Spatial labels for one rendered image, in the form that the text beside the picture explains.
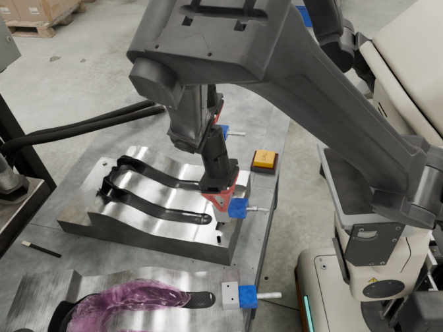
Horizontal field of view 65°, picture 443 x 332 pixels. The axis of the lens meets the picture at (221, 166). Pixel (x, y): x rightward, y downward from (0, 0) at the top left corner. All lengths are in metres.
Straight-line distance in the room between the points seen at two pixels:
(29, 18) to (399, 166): 4.57
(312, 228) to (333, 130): 1.67
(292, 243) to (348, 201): 1.18
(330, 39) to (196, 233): 0.54
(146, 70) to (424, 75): 0.42
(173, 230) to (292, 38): 0.71
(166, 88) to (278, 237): 1.70
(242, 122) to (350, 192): 0.65
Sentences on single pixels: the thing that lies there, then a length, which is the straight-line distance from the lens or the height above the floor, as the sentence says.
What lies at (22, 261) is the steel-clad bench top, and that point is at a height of 0.80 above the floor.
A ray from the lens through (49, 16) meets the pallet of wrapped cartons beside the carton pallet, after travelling 4.63.
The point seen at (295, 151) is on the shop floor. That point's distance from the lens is 2.40.
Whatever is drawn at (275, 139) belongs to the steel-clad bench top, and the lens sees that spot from 1.26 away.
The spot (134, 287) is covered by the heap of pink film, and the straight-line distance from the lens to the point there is 0.81.
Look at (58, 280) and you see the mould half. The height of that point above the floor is 0.91.
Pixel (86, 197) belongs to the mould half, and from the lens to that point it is 1.11.
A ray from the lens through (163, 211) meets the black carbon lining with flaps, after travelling 0.97.
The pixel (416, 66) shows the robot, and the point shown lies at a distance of 0.61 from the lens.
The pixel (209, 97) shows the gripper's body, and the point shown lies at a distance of 0.98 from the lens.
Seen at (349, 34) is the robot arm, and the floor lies 1.27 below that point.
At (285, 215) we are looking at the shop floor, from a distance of 2.03.
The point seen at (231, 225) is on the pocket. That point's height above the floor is 0.86.
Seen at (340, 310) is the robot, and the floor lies 0.28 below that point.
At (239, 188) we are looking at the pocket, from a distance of 1.00.
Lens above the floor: 1.62
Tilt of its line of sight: 45 degrees down
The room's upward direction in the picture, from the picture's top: 6 degrees counter-clockwise
